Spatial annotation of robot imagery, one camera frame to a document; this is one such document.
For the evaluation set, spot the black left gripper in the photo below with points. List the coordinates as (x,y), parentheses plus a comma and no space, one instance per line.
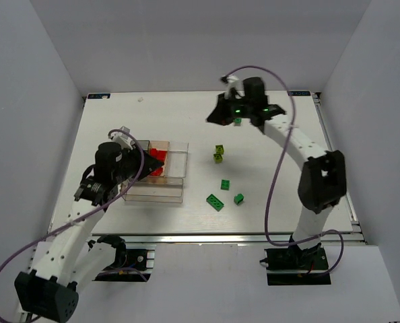
(139,165)

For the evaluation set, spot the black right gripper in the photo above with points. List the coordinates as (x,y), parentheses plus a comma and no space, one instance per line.
(226,110)

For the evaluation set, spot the small red lego brick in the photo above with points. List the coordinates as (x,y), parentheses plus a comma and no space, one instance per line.
(153,152)

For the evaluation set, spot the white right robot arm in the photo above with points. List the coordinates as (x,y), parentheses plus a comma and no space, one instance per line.
(322,181)

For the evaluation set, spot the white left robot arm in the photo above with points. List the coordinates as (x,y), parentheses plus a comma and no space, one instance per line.
(50,289)

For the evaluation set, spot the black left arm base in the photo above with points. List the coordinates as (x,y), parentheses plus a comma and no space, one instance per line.
(130,264)

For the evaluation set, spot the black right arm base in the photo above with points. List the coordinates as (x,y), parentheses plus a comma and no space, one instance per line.
(292,266)

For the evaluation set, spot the smoky grey plastic bin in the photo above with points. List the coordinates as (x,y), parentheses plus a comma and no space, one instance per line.
(142,144)

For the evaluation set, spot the clear long front bin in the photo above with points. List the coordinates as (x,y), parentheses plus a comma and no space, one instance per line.
(156,190)

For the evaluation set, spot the lime lego brick upper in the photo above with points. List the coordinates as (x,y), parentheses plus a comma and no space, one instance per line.
(219,149)

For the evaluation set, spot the lime lego brick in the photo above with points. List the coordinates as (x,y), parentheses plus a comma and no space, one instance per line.
(219,149)
(218,158)

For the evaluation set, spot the lime lego brick lower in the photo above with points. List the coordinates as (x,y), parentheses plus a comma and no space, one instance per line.
(218,158)

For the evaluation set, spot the small green lego brick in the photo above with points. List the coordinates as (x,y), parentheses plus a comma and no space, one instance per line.
(225,184)

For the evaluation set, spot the blue label right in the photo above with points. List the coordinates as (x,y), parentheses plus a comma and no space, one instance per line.
(299,93)

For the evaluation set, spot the blue label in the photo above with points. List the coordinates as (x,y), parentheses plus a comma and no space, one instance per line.
(102,96)
(299,93)

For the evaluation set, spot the blue label left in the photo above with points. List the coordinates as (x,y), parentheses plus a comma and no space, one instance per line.
(102,96)

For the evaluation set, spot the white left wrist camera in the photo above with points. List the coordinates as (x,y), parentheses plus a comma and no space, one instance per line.
(121,137)

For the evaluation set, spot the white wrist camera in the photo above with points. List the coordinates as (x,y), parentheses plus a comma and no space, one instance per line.
(121,137)
(231,82)

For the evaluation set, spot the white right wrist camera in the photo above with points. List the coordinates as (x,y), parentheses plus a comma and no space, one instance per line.
(231,82)

